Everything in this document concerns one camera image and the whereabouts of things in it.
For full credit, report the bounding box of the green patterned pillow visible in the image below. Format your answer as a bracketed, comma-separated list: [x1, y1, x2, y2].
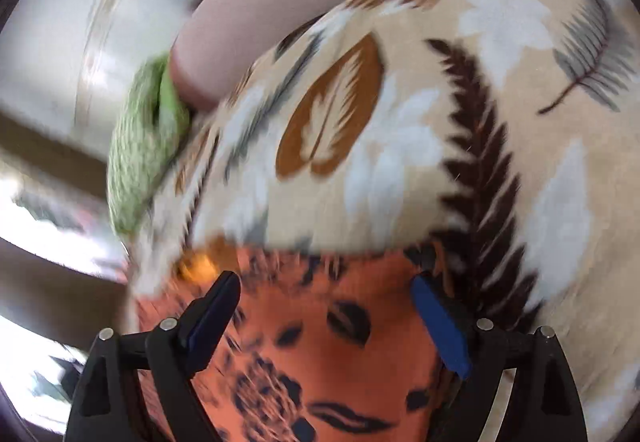
[107, 53, 194, 237]

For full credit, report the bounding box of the wooden door with glass panes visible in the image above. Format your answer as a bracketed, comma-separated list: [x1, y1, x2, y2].
[0, 112, 132, 423]

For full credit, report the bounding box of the orange floral garment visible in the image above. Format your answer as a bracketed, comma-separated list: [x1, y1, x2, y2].
[134, 237, 463, 442]

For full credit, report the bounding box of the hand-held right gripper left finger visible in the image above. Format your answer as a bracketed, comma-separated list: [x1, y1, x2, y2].
[65, 271, 241, 442]

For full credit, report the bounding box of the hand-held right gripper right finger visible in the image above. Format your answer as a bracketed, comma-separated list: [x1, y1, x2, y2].
[410, 272, 589, 442]

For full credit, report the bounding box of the leaf print blanket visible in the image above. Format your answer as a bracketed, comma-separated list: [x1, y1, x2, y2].
[125, 0, 640, 442]

